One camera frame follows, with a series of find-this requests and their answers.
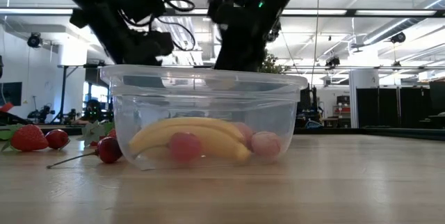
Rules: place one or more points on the red toy cherry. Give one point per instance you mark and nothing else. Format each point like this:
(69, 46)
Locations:
(57, 139)

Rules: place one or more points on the clear plastic tupperware container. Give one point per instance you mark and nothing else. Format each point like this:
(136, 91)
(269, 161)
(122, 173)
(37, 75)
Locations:
(208, 109)

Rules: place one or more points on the black ceiling spotlight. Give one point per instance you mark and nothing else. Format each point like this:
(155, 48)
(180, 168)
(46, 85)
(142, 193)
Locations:
(34, 39)
(398, 37)
(333, 61)

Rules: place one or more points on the red strawberry pale calyx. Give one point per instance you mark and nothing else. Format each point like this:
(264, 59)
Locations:
(92, 133)

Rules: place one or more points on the red background object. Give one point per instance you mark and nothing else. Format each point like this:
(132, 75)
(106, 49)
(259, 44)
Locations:
(5, 108)

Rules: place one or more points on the dark red stemmed cherry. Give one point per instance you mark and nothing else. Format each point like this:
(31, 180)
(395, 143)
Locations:
(109, 150)

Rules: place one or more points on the green plant in black pot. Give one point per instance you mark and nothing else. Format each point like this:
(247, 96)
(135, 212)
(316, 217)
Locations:
(274, 65)

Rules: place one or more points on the pink stemmed toy cherry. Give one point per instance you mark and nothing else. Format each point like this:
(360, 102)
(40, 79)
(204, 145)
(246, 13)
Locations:
(185, 146)

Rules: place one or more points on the pink toy peach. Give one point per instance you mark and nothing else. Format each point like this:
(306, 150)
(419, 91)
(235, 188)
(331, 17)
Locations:
(245, 131)
(266, 144)

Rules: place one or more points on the dark wall monitor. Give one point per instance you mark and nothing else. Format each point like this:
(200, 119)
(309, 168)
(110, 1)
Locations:
(10, 93)

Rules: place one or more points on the black partition panels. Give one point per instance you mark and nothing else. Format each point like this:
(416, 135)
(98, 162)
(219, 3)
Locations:
(389, 107)

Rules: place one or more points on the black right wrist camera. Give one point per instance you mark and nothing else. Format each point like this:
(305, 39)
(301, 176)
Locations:
(222, 10)

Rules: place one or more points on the yellow toy banana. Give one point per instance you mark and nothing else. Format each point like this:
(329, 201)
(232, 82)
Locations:
(215, 140)

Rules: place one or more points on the large red toy strawberry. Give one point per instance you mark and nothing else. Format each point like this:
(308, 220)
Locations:
(29, 138)

